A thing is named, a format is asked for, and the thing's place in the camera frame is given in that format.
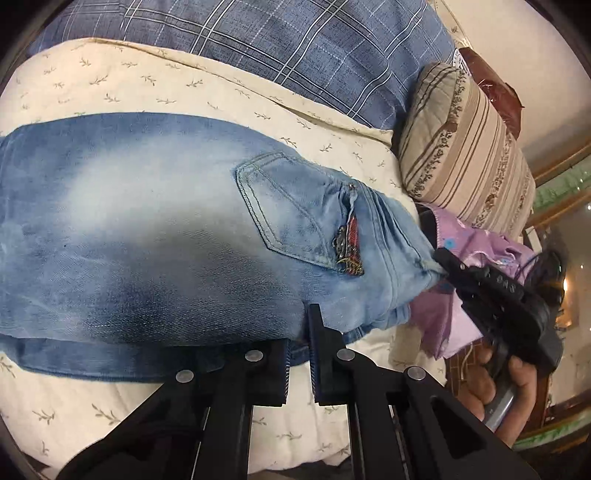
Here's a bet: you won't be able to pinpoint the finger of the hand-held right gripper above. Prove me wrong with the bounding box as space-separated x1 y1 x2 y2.
433 247 477 289

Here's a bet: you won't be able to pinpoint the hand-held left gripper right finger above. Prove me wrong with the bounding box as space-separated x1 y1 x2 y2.
307 304 542 480

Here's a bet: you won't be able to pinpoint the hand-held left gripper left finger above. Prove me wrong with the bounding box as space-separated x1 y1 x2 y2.
55 339 291 480

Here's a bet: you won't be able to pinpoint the blue denim pants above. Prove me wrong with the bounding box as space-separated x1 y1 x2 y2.
0 111 448 384

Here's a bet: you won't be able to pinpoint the person's right hand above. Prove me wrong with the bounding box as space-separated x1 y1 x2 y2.
461 344 541 449

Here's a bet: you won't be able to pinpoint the purple cloth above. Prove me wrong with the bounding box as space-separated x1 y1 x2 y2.
409 205 539 361

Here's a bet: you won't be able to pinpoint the dark cloth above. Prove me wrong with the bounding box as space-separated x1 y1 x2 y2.
416 205 441 252

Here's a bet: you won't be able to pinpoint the striped beige pillow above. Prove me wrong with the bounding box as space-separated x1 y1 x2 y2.
397 62 536 241

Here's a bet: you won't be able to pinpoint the wooden framed cabinet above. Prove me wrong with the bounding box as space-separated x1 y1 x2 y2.
512 148 591 457

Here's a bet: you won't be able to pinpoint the brown wooden headboard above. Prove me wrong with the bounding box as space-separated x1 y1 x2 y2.
457 46 525 139

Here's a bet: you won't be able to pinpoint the blue plaid blanket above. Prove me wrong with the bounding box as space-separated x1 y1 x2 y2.
28 0 458 132

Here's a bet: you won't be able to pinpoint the cream leaf-print bedsheet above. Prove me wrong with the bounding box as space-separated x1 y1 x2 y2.
0 37 448 476

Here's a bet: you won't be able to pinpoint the black cable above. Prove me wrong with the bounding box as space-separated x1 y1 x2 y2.
515 247 566 296

